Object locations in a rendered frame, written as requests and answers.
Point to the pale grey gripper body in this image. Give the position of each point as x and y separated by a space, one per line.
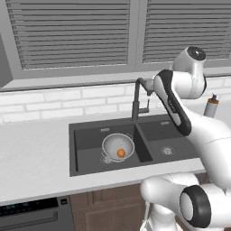
151 85

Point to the brown cupboard door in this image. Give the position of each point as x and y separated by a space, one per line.
111 213

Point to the black dishwasher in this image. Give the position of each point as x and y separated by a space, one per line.
33 218

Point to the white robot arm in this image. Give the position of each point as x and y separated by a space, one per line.
214 150

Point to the grey window blind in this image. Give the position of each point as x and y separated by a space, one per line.
168 30
72 33

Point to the grey window frame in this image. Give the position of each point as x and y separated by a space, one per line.
136 36

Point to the grey soap dispenser bottle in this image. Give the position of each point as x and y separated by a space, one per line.
210 109

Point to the dark grey sink faucet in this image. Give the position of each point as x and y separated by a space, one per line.
136 102

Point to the white metal colander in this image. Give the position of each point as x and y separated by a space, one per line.
112 145

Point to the dark grey double sink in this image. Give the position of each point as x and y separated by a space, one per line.
90 141

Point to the orange tangerine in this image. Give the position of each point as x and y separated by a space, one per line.
121 153

